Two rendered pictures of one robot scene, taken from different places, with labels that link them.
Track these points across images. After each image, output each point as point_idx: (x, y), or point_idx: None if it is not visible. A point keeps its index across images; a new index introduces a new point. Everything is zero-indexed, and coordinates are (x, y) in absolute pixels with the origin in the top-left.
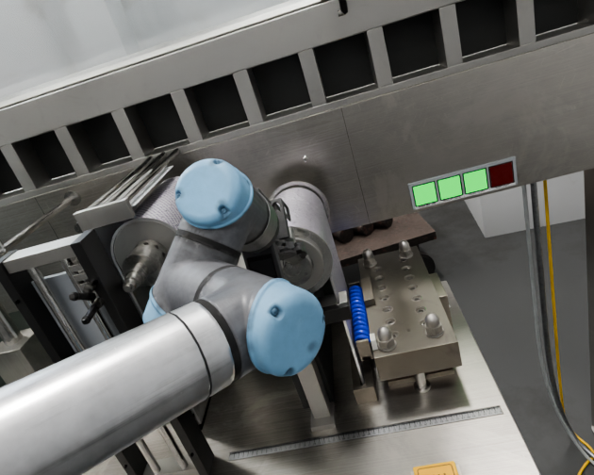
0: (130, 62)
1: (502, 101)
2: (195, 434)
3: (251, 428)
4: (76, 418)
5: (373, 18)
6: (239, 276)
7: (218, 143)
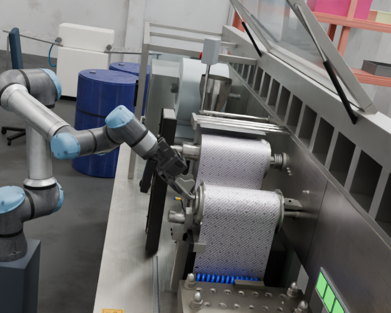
0: (308, 74)
1: (372, 275)
2: (154, 230)
3: (172, 263)
4: (32, 115)
5: (360, 140)
6: (79, 132)
7: (297, 145)
